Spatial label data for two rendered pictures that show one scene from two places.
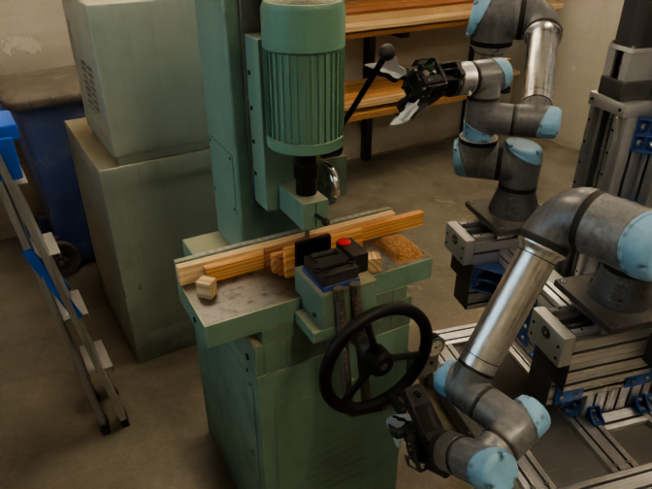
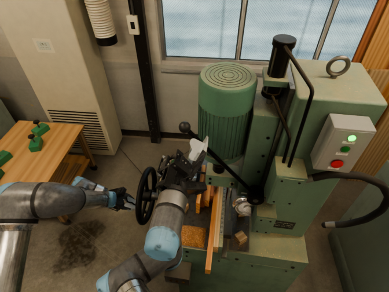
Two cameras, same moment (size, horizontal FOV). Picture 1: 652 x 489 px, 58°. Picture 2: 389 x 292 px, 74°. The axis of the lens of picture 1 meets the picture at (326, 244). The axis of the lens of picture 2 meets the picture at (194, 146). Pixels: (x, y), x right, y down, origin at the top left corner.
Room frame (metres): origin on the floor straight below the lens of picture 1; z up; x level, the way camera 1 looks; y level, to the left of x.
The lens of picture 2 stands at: (1.62, -0.56, 1.89)
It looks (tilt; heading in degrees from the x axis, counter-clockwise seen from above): 45 degrees down; 127
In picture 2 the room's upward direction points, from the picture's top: straight up
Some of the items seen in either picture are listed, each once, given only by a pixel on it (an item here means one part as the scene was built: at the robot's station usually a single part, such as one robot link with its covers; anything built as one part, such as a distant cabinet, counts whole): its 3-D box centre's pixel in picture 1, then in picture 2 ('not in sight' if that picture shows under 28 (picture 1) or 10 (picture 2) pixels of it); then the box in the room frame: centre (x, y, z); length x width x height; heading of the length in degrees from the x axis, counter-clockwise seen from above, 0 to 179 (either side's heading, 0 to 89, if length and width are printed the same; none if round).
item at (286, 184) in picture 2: not in sight; (284, 182); (1.55, 0.01, 1.23); 0.09 x 0.08 x 0.15; 28
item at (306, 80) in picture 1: (304, 76); (224, 116); (1.29, 0.05, 1.35); 0.18 x 0.18 x 0.31
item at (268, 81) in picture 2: not in sight; (279, 68); (1.41, 0.11, 1.54); 0.08 x 0.08 x 0.17; 28
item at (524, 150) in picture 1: (518, 162); not in sight; (1.70, -0.60, 0.98); 0.13 x 0.12 x 0.14; 74
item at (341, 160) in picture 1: (327, 174); (263, 215); (1.53, 0.00, 1.02); 0.09 x 0.07 x 0.12; 118
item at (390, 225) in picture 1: (322, 244); (215, 199); (1.31, 0.01, 0.92); 0.62 x 0.02 x 0.04; 118
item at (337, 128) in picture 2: not in sight; (339, 144); (1.64, 0.07, 1.40); 0.10 x 0.06 x 0.16; 28
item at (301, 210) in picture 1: (304, 206); (222, 176); (1.31, 0.05, 1.03); 0.14 x 0.07 x 0.09; 28
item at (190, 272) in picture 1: (294, 244); (221, 185); (1.29, 0.08, 0.93); 0.60 x 0.02 x 0.05; 118
